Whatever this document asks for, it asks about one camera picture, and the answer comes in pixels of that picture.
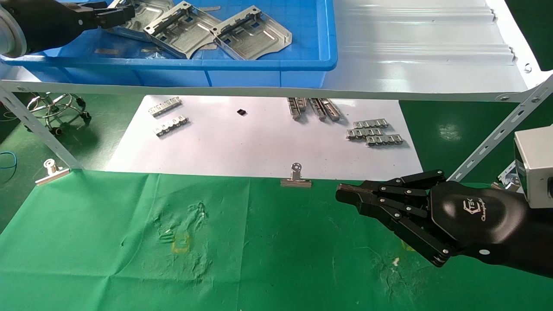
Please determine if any white paper sheet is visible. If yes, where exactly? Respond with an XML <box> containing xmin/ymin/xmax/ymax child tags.
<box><xmin>106</xmin><ymin>95</ymin><xmax>424</xmax><ymax>182</ymax></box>

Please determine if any perforated white shelf strut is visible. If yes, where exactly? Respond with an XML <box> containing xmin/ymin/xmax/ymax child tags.
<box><xmin>0</xmin><ymin>84</ymin><xmax>83</xmax><ymax>170</ymax></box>
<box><xmin>447</xmin><ymin>76</ymin><xmax>553</xmax><ymax>182</ymax></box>

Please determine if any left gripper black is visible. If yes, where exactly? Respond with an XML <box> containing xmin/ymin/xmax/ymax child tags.
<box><xmin>12</xmin><ymin>0</ymin><xmax>135</xmax><ymax>55</ymax></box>

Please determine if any blue plastic bin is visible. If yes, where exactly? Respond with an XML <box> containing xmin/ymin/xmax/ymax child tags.
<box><xmin>0</xmin><ymin>0</ymin><xmax>338</xmax><ymax>88</ymax></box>

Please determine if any white metal shelf panel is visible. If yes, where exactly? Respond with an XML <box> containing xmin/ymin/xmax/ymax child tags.
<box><xmin>0</xmin><ymin>0</ymin><xmax>553</xmax><ymax>103</ymax></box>

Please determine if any chrome stool base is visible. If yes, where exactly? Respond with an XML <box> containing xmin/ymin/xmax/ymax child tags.
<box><xmin>27</xmin><ymin>93</ymin><xmax>91</xmax><ymax>135</ymax></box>

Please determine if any stamped metal plate part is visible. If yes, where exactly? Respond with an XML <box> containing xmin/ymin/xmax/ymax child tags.
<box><xmin>106</xmin><ymin>0</ymin><xmax>175</xmax><ymax>42</ymax></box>
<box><xmin>143</xmin><ymin>1</ymin><xmax>223</xmax><ymax>60</ymax></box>
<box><xmin>210</xmin><ymin>6</ymin><xmax>293</xmax><ymax>61</ymax></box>

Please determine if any right wrist grey camera box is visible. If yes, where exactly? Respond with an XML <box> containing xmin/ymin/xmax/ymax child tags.
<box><xmin>513</xmin><ymin>125</ymin><xmax>553</xmax><ymax>209</ymax></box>

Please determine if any green cloth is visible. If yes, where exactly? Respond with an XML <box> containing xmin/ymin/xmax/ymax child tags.
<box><xmin>0</xmin><ymin>169</ymin><xmax>553</xmax><ymax>311</ymax></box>

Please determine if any grey metal slide rail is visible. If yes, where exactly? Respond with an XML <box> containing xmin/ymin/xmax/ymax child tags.
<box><xmin>287</xmin><ymin>98</ymin><xmax>308</xmax><ymax>120</ymax></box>
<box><xmin>309</xmin><ymin>98</ymin><xmax>327</xmax><ymax>121</ymax></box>
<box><xmin>321</xmin><ymin>98</ymin><xmax>342</xmax><ymax>121</ymax></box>

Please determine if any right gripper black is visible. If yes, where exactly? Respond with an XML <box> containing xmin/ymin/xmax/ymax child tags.
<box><xmin>336</xmin><ymin>170</ymin><xmax>532</xmax><ymax>268</ymax></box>

